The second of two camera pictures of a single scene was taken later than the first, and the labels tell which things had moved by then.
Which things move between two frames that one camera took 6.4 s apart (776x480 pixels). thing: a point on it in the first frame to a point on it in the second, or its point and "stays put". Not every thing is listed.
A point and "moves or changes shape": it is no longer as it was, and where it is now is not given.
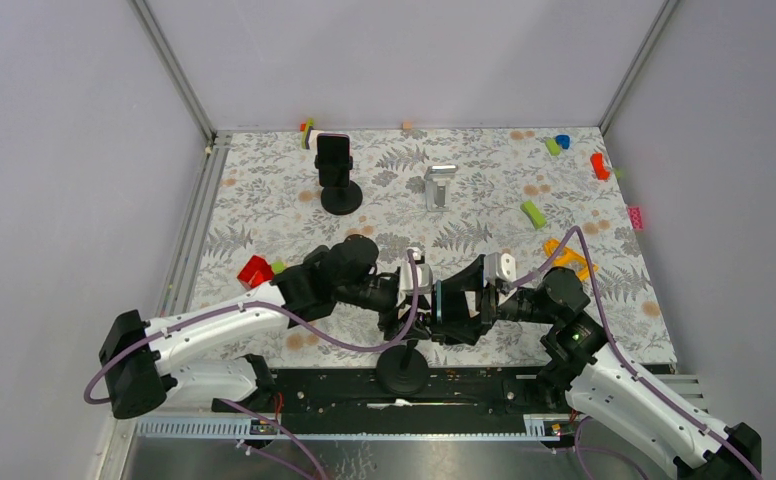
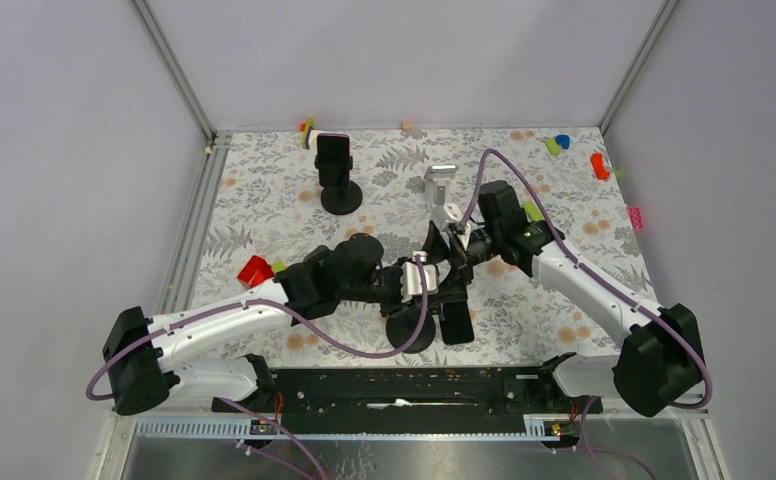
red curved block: (598, 164) stays put
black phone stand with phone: (340, 195) stays put
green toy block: (536, 217) stays put
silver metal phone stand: (438, 187) stays put
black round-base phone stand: (401, 370) moves or changes shape
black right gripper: (470, 279) to (459, 255)
